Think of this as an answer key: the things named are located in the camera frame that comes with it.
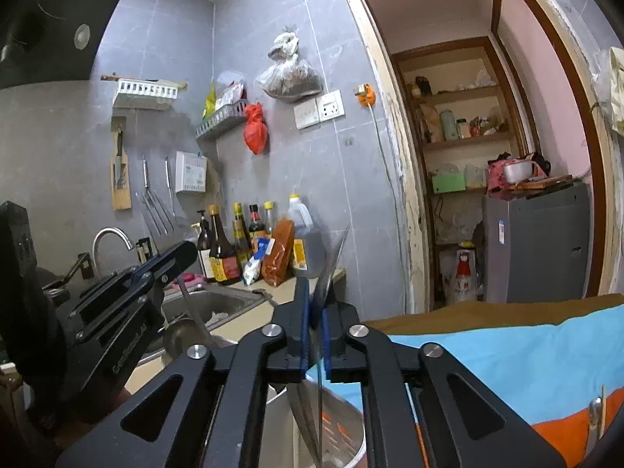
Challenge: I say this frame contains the striped blue orange brown blanket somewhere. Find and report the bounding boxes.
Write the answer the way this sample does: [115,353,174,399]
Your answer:
[363,293,624,468]

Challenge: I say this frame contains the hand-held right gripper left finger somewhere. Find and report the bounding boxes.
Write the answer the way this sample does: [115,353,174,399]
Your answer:
[55,277,311,468]

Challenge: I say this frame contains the dark bowl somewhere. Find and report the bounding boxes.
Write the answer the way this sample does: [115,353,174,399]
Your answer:
[162,318,208,369]

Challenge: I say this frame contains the dark sauce bottle yellow cap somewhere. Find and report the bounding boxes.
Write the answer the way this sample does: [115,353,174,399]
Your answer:
[231,202,252,269]

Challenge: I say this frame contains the large oil jug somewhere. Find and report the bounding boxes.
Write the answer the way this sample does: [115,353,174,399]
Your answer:
[287,194,326,278]

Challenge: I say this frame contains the orange spice packet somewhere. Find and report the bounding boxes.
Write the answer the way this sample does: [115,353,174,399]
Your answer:
[261,219,296,287]

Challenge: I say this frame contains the white wall socket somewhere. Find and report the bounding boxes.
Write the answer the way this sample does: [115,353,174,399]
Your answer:
[317,90,345,122]

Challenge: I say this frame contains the white pot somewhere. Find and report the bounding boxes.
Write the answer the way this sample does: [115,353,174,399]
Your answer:
[502,160,534,185]

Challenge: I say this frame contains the red and white bottle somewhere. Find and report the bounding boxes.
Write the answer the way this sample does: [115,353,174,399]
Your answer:
[453,244,481,303]

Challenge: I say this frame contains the green jar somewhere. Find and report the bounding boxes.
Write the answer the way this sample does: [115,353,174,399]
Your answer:
[440,108,458,141]

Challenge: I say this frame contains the green box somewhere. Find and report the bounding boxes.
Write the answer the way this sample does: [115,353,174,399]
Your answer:
[432,173,466,195]

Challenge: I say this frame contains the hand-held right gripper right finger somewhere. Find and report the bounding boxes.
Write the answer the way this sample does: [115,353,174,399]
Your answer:
[322,303,569,468]

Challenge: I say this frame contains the soy sauce bottle yellow label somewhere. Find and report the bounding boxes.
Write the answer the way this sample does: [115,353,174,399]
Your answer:
[207,205,242,286]

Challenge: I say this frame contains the clear plastic container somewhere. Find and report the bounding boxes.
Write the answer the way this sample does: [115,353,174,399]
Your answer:
[464,163,488,190]

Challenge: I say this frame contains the black range hood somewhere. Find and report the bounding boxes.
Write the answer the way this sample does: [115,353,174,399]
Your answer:
[0,0,135,91]

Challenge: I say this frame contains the dark bottle white label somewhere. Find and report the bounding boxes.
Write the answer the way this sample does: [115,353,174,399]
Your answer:
[196,209,215,281]

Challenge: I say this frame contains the white wall rack basket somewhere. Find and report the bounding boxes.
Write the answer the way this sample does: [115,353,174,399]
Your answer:
[113,77,188,108]

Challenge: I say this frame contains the grey wall shelf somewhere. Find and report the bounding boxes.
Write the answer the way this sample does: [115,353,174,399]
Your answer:
[195,100,249,140]

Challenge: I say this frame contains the red seasoning packets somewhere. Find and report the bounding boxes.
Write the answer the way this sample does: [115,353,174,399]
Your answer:
[214,80,245,110]

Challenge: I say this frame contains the wooden knife board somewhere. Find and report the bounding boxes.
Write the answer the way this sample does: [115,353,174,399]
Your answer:
[111,117,132,211]

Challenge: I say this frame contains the wooden cutting board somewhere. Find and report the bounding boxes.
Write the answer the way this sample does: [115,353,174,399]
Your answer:
[507,175,576,196]

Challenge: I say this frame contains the dark sauce bottle red cap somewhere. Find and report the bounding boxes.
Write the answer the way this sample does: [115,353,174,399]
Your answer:
[248,204,266,249]

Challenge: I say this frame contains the clear bag of dried goods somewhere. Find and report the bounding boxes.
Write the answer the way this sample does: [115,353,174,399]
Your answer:
[254,29,325,104]

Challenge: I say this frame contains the white power cable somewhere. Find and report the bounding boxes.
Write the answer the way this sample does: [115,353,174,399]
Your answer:
[372,105,408,313]

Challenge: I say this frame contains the metal faucet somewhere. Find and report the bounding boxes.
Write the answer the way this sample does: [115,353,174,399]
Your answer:
[92,227,135,274]

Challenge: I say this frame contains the blue and white packet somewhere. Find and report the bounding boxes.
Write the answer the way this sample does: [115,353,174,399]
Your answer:
[242,238,274,286]

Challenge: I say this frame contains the worn wooden door frame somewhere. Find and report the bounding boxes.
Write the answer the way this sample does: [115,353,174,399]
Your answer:
[331,0,624,313]

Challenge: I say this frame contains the brown wooden shelf unit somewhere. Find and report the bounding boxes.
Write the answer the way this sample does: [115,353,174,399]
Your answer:
[390,34,532,313]

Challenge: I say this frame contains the pink sponge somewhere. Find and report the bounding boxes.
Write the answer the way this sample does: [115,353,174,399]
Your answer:
[168,275,206,293]

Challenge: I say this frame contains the cream rubber gloves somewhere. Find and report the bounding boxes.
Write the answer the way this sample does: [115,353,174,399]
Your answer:
[592,46,624,137]

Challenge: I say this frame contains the grey appliance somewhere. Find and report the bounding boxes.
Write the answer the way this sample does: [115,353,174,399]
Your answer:
[482,181,593,303]

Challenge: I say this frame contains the metal spoon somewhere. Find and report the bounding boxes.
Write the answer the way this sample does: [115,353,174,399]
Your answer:
[585,397,605,456]

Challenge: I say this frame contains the red plastic bag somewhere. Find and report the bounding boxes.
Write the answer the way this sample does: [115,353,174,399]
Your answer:
[243,102,270,156]

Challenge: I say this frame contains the pink cloth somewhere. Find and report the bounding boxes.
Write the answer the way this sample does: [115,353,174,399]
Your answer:
[487,153,551,193]

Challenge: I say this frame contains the white wall switch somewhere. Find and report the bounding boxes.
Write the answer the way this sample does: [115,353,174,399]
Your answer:
[294,98,320,130]

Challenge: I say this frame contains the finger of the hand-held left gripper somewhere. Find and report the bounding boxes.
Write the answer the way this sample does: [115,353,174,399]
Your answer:
[72,279,165,348]
[67,240,199,312]

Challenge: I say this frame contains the white wall box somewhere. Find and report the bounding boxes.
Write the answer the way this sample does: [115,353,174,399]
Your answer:
[174,151,209,195]

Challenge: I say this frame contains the white plastic utensil holder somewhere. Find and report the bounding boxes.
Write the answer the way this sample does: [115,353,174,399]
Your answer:
[258,378,367,468]

